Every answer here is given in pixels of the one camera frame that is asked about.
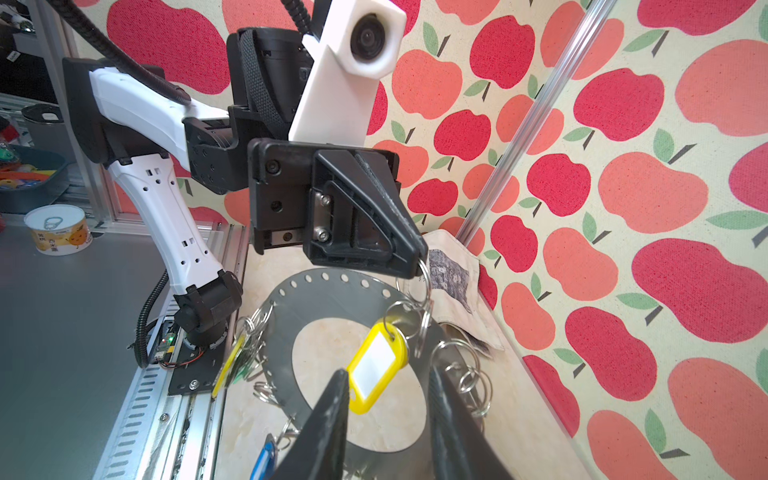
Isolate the blue key tag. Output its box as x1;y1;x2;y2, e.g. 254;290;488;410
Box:
249;434;278;480

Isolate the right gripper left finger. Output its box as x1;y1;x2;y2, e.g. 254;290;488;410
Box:
271;369;350;480

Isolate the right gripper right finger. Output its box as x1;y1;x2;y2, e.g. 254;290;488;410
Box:
428;367;513;480

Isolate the small food can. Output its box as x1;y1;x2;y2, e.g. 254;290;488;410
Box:
24;204;93;256

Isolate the blue tray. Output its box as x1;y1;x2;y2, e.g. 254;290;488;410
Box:
1;142;70;214

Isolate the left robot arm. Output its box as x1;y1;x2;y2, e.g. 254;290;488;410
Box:
62;28;427;350

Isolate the printed canvas tote bag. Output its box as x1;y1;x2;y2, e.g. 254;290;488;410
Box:
424;229;508;351

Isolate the black corrugated cable conduit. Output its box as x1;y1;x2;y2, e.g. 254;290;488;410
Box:
44;0;313;370

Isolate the green key tag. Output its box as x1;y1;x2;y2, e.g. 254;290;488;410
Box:
230;352;254;385

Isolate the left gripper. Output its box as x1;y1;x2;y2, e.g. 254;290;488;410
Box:
248;139;428;279

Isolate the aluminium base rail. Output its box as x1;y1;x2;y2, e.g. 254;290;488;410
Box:
89;221;250;480

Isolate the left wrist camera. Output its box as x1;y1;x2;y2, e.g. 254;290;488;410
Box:
288;0;407;147

